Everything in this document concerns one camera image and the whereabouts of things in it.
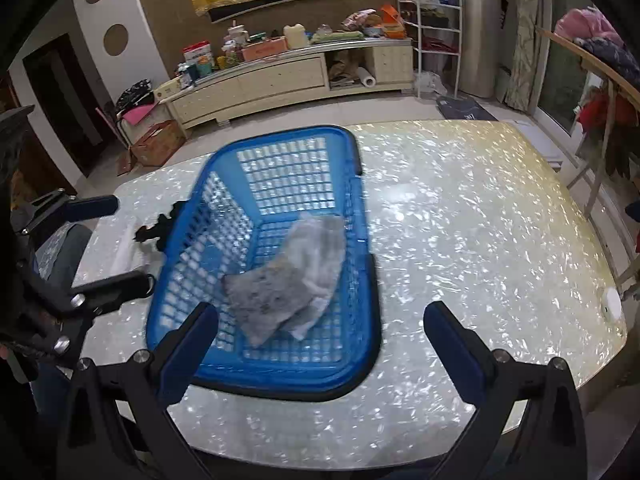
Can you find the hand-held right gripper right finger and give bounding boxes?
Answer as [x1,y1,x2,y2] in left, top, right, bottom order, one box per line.
[422,301,588,480]

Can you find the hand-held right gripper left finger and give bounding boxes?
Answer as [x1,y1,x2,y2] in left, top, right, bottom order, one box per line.
[55,301,219,480]

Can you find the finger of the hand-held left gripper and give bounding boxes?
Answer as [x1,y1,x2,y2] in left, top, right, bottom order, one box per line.
[20,270,157,357]
[12,189,120,237]

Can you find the black plush toy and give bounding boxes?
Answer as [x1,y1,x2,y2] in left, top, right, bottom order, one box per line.
[134,200,190,254]

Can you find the grey towel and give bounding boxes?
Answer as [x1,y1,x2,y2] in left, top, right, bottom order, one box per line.
[221,212,347,348]

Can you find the blue plastic basket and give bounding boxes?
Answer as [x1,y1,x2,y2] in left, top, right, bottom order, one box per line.
[145,125,383,403]

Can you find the grey-blue chair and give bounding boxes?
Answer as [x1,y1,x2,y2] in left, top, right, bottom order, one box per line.
[36,222,94,282]

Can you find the brown wooden door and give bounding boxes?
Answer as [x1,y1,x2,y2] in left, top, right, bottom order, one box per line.
[0,72,66,198]

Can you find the cardboard box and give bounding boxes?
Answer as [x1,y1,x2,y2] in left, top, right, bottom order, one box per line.
[117,120,188,176]

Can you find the pink cloth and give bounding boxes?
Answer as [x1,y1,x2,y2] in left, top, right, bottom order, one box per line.
[122,104,159,124]

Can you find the dark wooden door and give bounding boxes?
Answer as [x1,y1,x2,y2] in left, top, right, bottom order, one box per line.
[22,32,109,177]

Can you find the black patterned bag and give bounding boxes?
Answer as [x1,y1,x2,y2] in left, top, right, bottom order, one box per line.
[116,79,154,111]

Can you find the white round disc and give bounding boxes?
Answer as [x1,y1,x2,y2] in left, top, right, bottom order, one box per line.
[602,290,624,319]

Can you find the red and white box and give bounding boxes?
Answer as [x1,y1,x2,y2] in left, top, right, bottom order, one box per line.
[182,41,214,69]

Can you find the cream television cabinet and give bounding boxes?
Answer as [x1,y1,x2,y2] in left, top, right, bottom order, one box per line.
[162,39,416,128]

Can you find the orange box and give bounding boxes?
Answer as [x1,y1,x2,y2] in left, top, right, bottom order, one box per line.
[242,40,289,62]

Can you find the dark floor mat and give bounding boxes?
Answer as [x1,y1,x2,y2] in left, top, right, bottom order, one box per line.
[436,95,499,122]

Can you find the white plastic jug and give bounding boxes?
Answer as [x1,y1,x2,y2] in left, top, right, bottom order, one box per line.
[283,23,309,51]

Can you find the white plastic bag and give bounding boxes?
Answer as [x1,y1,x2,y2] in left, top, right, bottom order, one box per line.
[415,71,449,97]

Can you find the green folded cloth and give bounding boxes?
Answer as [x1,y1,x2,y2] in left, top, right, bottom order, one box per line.
[311,30,364,45]

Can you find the white standing air conditioner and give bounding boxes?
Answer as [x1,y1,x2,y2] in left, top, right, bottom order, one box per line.
[457,0,516,99]

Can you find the wooden clothes rack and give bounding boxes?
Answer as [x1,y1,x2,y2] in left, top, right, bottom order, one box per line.
[537,25,640,302]

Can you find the pink patterned bag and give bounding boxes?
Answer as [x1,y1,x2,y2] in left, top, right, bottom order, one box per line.
[342,8,377,31]

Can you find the patterned curtain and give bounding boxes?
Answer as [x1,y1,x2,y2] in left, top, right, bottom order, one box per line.
[502,0,547,113]

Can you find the white metal rack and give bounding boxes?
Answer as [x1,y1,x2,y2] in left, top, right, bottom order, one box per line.
[395,0,463,99]

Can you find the orange bag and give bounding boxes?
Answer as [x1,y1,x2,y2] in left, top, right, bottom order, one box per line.
[380,4,407,39]

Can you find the pink jacket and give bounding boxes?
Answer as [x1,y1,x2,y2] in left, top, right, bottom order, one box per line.
[555,6,619,42]

